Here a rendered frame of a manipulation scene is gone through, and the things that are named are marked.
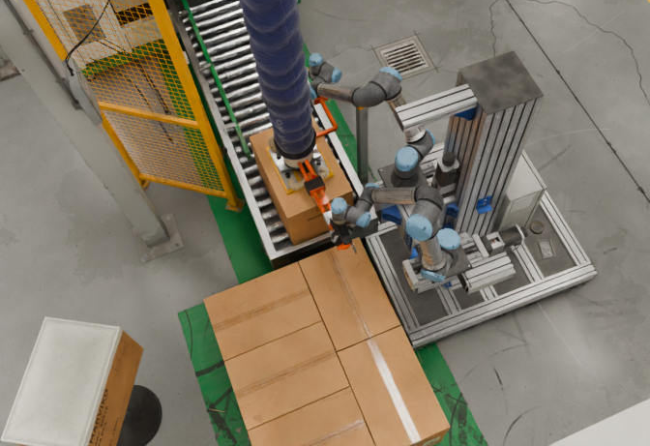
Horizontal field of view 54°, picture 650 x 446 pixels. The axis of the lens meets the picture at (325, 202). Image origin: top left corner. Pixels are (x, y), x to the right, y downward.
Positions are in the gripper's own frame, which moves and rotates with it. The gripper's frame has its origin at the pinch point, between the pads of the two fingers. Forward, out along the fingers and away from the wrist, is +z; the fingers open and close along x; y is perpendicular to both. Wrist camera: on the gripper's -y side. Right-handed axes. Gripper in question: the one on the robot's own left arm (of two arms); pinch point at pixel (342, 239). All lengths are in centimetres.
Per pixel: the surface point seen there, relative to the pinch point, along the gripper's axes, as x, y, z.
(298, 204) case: 11.3, 35.2, 12.9
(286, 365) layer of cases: 51, -33, 54
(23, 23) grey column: 96, 97, -110
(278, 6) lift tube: 1, 49, -119
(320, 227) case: 2, 30, 41
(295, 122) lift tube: 1, 50, -40
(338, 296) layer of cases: 9, -9, 54
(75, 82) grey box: 91, 97, -69
